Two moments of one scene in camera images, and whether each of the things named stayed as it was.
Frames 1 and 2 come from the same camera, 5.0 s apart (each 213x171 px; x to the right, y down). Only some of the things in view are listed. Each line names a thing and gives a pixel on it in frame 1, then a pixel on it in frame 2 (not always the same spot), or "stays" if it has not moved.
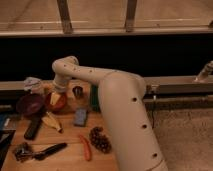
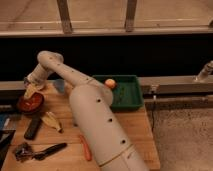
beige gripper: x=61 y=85 to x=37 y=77
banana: x=51 y=121 stays
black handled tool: x=48 y=151 stays
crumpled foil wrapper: x=23 y=152 stays
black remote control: x=33 y=127 stays
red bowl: x=58 y=105 to x=31 y=104
